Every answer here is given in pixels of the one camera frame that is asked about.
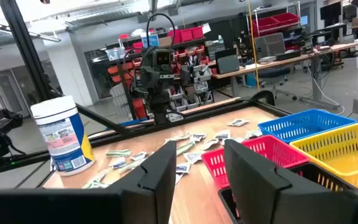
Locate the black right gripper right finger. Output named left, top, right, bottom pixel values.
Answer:
left=223, top=139, right=358, bottom=224

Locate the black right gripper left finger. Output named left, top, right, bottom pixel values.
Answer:
left=0, top=140, right=177, bottom=224

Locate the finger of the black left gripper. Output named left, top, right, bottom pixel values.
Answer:
left=140, top=55, right=162, bottom=90
left=180, top=64, right=193, bottom=86

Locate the red plastic basket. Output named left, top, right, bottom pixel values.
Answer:
left=201, top=134, right=310, bottom=190

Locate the black plastic basket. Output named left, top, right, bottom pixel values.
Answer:
left=218, top=161, right=358, bottom=224

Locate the blue plastic basket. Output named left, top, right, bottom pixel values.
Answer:
left=257, top=108, right=358, bottom=144

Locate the grey mesh office chair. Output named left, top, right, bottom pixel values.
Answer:
left=255, top=32, right=298, bottom=102

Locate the yellow plastic basket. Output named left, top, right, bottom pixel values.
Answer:
left=290, top=122, right=358, bottom=191

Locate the white-lidded wipes canister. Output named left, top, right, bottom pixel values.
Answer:
left=30, top=95, right=96, bottom=177

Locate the wooden workbench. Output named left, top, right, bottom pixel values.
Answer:
left=211, top=42, right=358, bottom=103

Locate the yellow hanging cable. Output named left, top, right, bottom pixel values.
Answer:
left=247, top=0, right=260, bottom=91

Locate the wire shelf with red bins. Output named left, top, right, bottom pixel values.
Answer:
left=246, top=2, right=301, bottom=52

